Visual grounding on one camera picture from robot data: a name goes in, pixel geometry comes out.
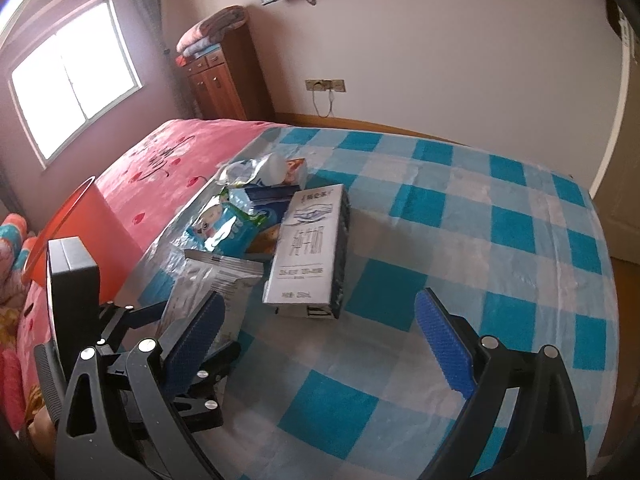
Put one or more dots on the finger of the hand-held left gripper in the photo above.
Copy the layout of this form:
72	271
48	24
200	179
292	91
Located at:
120	322
205	390

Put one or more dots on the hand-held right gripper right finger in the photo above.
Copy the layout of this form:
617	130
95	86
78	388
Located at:
442	340

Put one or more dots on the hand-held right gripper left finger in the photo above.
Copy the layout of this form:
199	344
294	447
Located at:
197	335

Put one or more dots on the silver foil packet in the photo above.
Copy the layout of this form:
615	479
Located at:
225	275

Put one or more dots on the red plastic bin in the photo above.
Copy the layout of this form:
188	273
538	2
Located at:
75	220

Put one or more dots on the blue cartoon snack bag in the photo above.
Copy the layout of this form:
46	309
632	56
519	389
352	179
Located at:
220	225

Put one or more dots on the orange snack packet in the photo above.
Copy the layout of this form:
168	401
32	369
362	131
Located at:
265	242

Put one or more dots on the white milk carton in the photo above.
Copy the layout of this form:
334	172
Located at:
305	250

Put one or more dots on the blue white tissue pack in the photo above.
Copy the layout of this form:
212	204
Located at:
270	205

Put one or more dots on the clear plastic bag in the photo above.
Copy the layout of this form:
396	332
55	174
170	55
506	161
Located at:
250	170

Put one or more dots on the yellow red snack wrapper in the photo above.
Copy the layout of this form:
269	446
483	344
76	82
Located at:
297	170

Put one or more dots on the printed blanket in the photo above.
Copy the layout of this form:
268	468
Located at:
15	250

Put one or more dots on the crinkled clear plastic sheet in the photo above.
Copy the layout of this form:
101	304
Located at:
170	260

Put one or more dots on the blue checkered sheet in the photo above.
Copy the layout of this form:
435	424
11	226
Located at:
450	210

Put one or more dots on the pink bedsheet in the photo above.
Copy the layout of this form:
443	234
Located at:
150	160

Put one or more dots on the window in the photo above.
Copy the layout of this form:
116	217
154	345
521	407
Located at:
65	85

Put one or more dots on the white door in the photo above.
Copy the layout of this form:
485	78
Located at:
620	185

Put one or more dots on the wooden cabinet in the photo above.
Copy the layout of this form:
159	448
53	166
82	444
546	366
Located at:
225	85

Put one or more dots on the grey curtain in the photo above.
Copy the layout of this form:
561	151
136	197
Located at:
150	10

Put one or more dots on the folded blankets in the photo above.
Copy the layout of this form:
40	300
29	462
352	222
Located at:
210	30

